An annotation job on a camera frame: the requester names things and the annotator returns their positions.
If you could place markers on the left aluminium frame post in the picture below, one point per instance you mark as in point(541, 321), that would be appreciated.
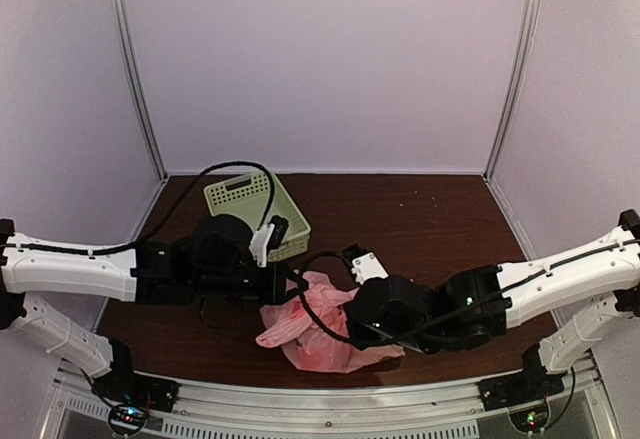
point(136, 89)

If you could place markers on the left circuit board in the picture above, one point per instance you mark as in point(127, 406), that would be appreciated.
point(126, 419)

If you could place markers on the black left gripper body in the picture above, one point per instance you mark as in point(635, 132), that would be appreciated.
point(255, 292)

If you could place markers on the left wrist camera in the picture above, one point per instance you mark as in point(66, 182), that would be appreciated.
point(267, 238)

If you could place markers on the front aluminium rail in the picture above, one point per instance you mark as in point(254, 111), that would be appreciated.
point(452, 409)

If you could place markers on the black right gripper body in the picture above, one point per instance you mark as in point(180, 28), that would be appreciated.
point(364, 338)

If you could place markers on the right aluminium frame post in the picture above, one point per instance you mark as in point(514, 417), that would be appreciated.
point(529, 20)

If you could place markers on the green perforated plastic basket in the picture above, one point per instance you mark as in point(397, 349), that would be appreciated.
point(246, 197)

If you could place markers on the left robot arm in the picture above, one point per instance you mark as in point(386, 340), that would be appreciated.
point(222, 256)

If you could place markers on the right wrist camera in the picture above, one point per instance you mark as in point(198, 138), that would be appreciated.
point(363, 264)

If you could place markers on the aluminium frame post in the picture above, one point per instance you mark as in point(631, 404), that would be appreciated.
point(529, 20)
point(136, 89)

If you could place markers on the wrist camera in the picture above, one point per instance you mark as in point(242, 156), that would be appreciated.
point(267, 238)
point(363, 264)

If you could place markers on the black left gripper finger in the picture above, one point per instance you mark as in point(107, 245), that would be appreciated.
point(283, 274)
point(282, 294)

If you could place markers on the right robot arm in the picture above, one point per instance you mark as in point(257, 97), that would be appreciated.
point(475, 306)

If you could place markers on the circuit board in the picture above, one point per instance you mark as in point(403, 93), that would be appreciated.
point(530, 420)
point(126, 419)

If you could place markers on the right circuit board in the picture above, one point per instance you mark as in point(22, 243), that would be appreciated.
point(530, 420)

